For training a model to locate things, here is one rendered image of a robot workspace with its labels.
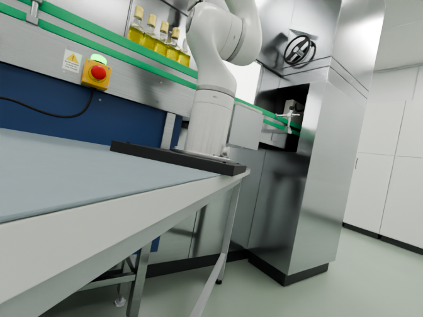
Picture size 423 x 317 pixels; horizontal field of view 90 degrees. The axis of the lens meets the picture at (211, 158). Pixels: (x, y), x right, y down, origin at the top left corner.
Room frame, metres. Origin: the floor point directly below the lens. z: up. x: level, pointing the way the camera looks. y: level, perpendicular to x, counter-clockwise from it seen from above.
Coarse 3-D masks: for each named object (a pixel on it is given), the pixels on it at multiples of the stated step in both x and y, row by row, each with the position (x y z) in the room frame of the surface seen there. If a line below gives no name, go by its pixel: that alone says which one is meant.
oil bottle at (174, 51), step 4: (172, 44) 0.97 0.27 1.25; (176, 44) 0.99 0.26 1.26; (168, 48) 0.97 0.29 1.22; (172, 48) 0.97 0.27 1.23; (176, 48) 0.98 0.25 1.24; (168, 52) 0.97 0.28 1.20; (172, 52) 0.97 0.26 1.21; (176, 52) 0.98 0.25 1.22; (168, 56) 0.97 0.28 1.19; (172, 56) 0.98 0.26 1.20; (176, 56) 0.99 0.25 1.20; (176, 60) 0.99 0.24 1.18
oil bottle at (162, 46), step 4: (160, 36) 0.94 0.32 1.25; (160, 40) 0.94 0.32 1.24; (164, 40) 0.95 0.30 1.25; (156, 44) 0.93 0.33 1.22; (160, 44) 0.94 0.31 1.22; (164, 44) 0.95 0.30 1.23; (168, 44) 0.96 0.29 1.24; (156, 48) 0.93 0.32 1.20; (160, 48) 0.94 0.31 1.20; (164, 48) 0.95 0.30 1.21; (160, 52) 0.94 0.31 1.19; (164, 52) 0.95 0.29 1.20
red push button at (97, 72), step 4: (92, 68) 0.61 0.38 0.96; (96, 68) 0.61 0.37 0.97; (100, 68) 0.62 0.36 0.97; (92, 72) 0.61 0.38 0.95; (96, 72) 0.61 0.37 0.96; (100, 72) 0.62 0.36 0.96; (104, 72) 0.63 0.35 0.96; (96, 76) 0.61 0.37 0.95; (100, 76) 0.62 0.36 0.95; (104, 76) 0.63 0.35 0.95
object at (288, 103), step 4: (288, 100) 1.75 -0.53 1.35; (292, 100) 1.72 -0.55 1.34; (288, 104) 1.74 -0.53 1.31; (292, 104) 1.71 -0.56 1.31; (296, 104) 1.75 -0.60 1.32; (300, 104) 1.78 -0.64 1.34; (288, 108) 1.73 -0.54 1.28; (300, 108) 1.79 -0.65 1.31; (284, 112) 1.76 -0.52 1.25; (288, 112) 1.73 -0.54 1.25; (292, 112) 1.73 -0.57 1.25; (296, 112) 1.76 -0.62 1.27; (300, 112) 1.79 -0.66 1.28; (304, 112) 1.60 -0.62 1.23; (284, 116) 1.76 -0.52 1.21; (296, 116) 1.77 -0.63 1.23; (300, 116) 1.80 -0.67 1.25; (292, 120) 1.74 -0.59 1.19; (296, 120) 1.77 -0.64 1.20; (300, 120) 1.80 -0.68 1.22; (300, 124) 1.81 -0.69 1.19
